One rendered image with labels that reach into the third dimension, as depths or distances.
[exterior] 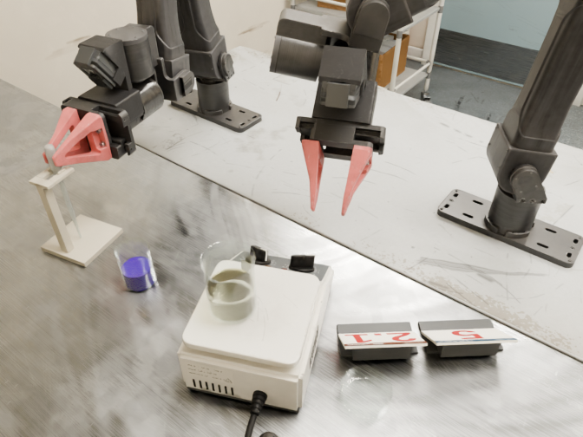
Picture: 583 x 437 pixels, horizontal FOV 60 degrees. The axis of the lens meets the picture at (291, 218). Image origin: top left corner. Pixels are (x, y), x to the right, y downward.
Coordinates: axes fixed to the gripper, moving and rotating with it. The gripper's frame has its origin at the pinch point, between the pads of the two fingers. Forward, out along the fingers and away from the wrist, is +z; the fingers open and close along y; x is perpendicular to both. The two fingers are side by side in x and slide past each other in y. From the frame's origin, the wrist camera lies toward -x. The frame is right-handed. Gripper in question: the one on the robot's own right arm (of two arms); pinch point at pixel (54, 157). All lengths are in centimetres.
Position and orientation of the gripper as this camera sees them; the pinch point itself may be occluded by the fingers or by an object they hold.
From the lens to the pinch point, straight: 71.2
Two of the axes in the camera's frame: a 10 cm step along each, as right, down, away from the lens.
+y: 9.1, 2.7, -3.2
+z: -4.2, 5.9, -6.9
